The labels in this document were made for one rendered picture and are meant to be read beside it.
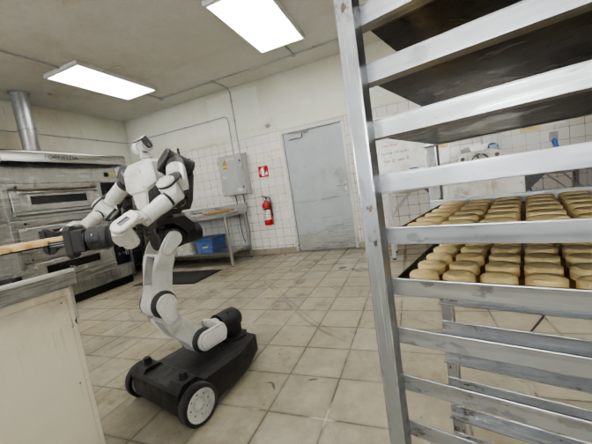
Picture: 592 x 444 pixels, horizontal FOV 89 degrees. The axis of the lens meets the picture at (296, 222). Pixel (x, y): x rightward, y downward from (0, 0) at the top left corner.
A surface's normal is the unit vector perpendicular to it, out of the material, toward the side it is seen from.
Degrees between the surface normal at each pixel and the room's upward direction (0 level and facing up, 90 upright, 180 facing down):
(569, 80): 90
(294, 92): 90
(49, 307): 90
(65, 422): 90
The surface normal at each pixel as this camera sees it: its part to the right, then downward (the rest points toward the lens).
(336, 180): -0.36, 0.15
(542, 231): -0.60, 0.17
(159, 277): 0.81, -0.06
